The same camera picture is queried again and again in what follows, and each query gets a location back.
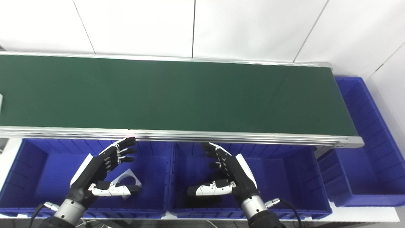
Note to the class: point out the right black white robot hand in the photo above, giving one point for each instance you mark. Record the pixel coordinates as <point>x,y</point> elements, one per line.
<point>237,177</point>

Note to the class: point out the blue plastic bin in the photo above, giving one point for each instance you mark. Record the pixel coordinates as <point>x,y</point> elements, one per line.
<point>47,171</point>
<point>284,177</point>
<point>373,152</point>

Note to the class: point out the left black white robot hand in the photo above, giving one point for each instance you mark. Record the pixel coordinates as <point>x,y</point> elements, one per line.
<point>91,171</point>

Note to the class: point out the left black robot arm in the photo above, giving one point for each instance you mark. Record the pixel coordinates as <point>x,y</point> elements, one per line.
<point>68,212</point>

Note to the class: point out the green conveyor belt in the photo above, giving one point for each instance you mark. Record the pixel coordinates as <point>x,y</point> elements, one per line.
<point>190,95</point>
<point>221,136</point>

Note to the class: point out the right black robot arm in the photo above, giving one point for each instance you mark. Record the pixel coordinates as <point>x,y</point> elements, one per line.
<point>256,210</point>

